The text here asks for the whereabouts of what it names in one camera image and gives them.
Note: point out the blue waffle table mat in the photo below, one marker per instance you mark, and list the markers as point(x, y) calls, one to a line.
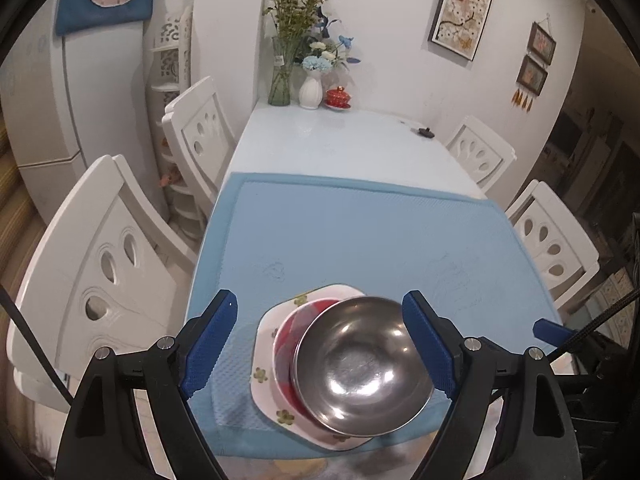
point(273, 237)

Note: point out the white chair far right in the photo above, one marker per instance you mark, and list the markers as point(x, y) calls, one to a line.
point(481, 152)

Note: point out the white ribbed vase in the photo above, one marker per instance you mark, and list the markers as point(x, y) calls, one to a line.
point(310, 94)

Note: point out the red lidded sugar bowl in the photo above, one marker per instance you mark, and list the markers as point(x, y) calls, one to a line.
point(337, 99)

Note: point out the black round knob lid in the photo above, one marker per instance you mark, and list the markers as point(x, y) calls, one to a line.
point(424, 132)

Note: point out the small framed picture lower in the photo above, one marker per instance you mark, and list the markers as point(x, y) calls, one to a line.
point(532, 76)

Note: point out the glass vase with green stems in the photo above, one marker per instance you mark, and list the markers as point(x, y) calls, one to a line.
point(292, 20)

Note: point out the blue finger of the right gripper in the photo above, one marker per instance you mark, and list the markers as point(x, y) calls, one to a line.
point(551, 332)

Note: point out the pink plastic bowl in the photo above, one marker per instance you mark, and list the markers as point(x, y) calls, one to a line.
point(286, 339)

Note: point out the white chair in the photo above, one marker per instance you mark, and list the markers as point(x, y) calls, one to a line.
point(481, 152)
point(564, 254)
point(200, 140)
point(108, 272)

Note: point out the white chair far left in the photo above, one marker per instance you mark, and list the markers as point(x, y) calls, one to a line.
point(200, 140)

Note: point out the white chair near right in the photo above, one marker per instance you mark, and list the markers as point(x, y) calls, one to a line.
point(564, 254)

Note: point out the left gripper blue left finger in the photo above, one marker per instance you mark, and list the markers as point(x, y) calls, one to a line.
point(202, 340)

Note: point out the blue and white flowers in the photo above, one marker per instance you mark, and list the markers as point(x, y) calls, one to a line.
point(320, 52)

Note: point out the white chair near left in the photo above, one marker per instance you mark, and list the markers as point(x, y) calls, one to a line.
point(108, 272)

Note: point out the white forest pattern plate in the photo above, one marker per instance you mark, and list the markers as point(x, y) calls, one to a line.
point(262, 385)

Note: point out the large framed butterfly picture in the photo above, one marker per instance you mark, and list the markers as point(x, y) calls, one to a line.
point(459, 25)

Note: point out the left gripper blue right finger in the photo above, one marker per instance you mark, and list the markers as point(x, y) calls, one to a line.
point(423, 326)

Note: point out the stainless steel bowl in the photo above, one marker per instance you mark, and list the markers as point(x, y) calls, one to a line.
point(356, 369)

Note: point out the white refrigerator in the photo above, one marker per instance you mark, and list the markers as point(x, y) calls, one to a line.
point(67, 101)

